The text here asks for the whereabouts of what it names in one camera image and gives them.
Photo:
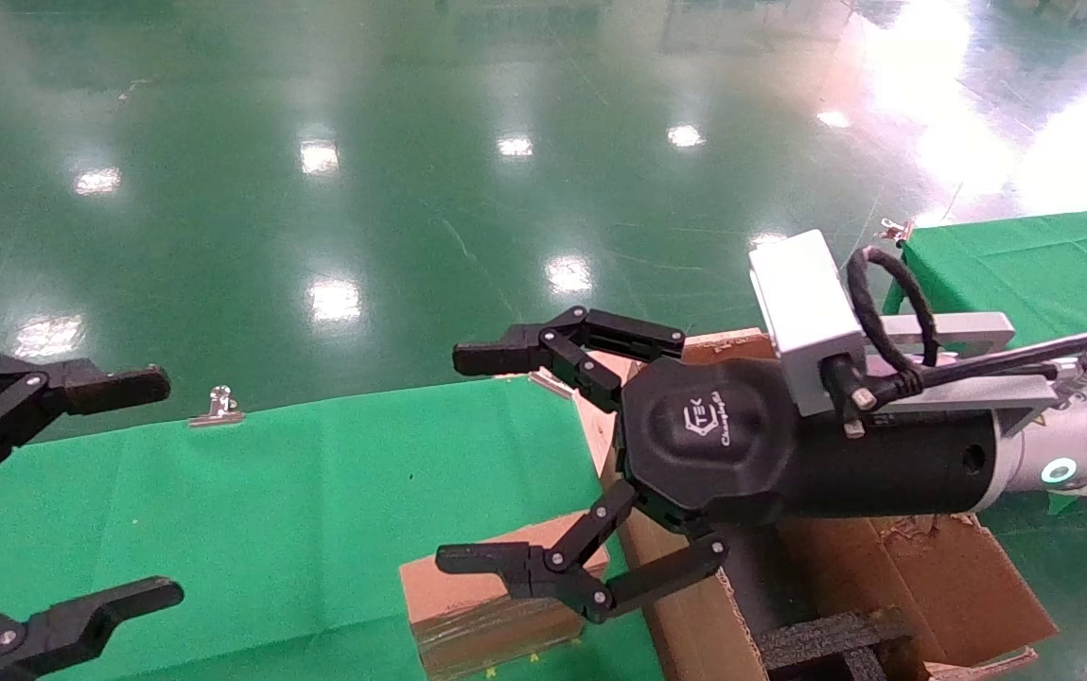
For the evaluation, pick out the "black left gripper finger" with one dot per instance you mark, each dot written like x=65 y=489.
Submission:
x=108 y=388
x=79 y=619

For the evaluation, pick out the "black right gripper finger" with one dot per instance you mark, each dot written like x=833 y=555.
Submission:
x=543 y=342
x=543 y=567

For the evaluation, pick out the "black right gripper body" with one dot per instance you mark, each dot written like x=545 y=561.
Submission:
x=723 y=454

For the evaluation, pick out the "small brown cardboard box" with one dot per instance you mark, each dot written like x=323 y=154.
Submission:
x=477 y=624

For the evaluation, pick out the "large open torn carton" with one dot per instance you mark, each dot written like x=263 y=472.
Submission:
x=959 y=577

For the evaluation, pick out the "silver binder clip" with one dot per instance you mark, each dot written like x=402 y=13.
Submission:
x=551 y=383
x=895 y=232
x=218 y=411

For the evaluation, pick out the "black foam insert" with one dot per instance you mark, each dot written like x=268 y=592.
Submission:
x=827 y=643

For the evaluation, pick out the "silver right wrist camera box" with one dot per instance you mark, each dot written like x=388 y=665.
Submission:
x=803 y=303

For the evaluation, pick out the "silver camera mount bracket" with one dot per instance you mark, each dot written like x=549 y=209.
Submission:
x=959 y=331

